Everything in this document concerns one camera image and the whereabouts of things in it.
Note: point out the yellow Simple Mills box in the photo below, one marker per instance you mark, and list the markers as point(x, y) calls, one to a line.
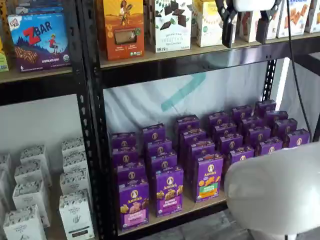
point(208, 25)

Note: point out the purple Annie's box pink patch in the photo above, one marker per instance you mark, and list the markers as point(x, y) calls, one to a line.
point(133, 207)

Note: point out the purple Zbar snack box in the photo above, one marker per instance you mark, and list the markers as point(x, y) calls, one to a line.
point(40, 42)

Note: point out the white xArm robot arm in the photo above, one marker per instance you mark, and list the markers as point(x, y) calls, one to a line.
point(275, 187)

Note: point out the green and yellow box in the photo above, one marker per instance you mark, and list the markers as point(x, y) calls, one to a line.
point(3, 57)

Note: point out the blue snack box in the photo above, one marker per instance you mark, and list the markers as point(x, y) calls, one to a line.
point(40, 7)

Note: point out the white crackers box red title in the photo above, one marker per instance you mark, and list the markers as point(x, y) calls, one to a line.
point(247, 27)

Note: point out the white backdrop cloth teal stripe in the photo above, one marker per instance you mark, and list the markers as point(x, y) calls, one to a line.
point(140, 105)

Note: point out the purple Annie's box green patch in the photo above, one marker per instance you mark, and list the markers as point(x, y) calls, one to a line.
point(209, 178)

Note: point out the black metal rack, white boxes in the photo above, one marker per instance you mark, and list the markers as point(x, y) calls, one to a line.
point(75, 82)

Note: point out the white crackers box blue title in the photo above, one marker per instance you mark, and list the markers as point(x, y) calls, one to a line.
point(296, 20)

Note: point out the purple Annie's bunny grahams box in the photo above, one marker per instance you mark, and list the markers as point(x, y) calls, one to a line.
point(169, 192)

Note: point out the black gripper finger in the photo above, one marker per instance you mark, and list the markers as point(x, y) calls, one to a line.
point(228, 25)
point(262, 30)

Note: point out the white box with brown print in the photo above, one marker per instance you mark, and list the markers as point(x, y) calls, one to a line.
point(315, 17)

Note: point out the white patterned pantry box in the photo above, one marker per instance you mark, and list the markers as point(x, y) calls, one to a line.
point(72, 146)
point(75, 162)
point(73, 182)
point(76, 217)
point(5, 162)
point(33, 153)
point(31, 200)
point(3, 187)
point(31, 172)
point(23, 225)

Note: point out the black metal rack, purple boxes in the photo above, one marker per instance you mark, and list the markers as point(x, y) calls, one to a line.
point(97, 125)

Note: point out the orange snack box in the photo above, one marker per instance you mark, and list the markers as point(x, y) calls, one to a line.
point(123, 30)

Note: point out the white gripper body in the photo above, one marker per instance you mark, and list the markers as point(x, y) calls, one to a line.
point(253, 5)

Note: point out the white mint chocolate box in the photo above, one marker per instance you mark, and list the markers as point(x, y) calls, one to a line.
point(172, 27)

